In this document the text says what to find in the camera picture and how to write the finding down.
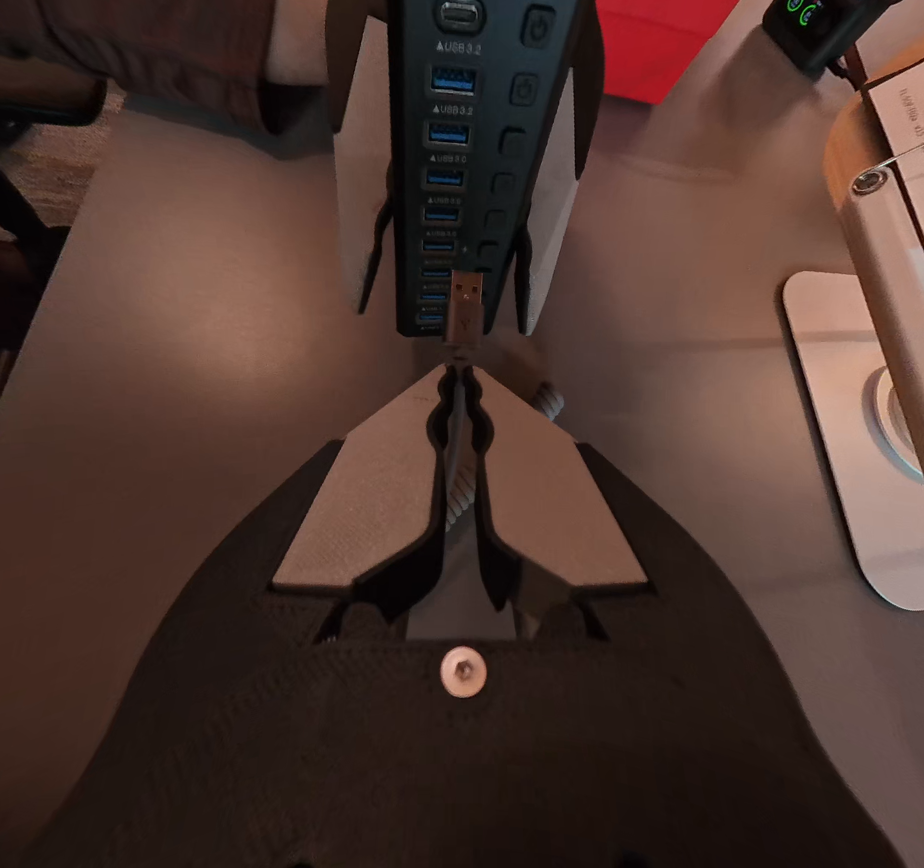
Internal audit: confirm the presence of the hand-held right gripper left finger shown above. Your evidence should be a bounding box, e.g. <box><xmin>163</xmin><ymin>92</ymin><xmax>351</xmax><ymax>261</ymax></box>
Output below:
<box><xmin>271</xmin><ymin>364</ymin><xmax>454</xmax><ymax>625</ymax></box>

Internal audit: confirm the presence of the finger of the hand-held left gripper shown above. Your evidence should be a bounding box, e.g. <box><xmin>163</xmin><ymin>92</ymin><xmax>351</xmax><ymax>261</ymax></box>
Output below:
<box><xmin>514</xmin><ymin>72</ymin><xmax>586</xmax><ymax>339</ymax></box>
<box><xmin>332</xmin><ymin>12</ymin><xmax>397</xmax><ymax>316</ymax></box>

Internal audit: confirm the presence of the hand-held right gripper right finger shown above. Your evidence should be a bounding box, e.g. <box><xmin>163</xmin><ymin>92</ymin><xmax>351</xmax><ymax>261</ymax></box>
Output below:
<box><xmin>462</xmin><ymin>364</ymin><xmax>655</xmax><ymax>614</ymax></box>

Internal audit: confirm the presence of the black multi-port usb hub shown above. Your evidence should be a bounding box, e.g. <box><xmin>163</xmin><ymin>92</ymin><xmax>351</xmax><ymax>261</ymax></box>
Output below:
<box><xmin>385</xmin><ymin>0</ymin><xmax>606</xmax><ymax>338</ymax></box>

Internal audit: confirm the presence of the grey usb cable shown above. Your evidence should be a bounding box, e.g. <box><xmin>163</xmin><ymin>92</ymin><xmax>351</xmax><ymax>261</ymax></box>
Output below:
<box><xmin>440</xmin><ymin>270</ymin><xmax>569</xmax><ymax>531</ymax></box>

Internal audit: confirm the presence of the red plastic bin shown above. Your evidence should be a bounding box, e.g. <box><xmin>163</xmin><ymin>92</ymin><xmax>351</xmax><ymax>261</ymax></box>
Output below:
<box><xmin>595</xmin><ymin>0</ymin><xmax>768</xmax><ymax>107</ymax></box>

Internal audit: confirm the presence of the person's left forearm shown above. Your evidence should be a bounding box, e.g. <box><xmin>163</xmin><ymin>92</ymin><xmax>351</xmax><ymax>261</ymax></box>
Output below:
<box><xmin>0</xmin><ymin>0</ymin><xmax>290</xmax><ymax>134</ymax></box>

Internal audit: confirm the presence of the person's left hand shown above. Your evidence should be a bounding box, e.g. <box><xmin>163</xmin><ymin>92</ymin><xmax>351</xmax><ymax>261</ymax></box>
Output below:
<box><xmin>261</xmin><ymin>0</ymin><xmax>337</xmax><ymax>89</ymax></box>

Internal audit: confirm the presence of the white display stand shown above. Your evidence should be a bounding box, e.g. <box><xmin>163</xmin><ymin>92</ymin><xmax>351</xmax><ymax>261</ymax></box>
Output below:
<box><xmin>783</xmin><ymin>168</ymin><xmax>924</xmax><ymax>612</ymax></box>

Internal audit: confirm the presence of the black charging case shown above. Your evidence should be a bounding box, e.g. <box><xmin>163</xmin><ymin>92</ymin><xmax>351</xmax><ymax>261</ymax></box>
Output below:
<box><xmin>761</xmin><ymin>0</ymin><xmax>907</xmax><ymax>80</ymax></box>

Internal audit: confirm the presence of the printed instruction sheet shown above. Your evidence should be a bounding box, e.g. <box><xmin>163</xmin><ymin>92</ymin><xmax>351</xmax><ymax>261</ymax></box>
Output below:
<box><xmin>866</xmin><ymin>77</ymin><xmax>924</xmax><ymax>161</ymax></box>

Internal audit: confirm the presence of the metal retaining wire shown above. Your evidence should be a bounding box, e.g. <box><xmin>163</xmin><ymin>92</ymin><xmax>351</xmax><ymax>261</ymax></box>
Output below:
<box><xmin>852</xmin><ymin>148</ymin><xmax>924</xmax><ymax>196</ymax></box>

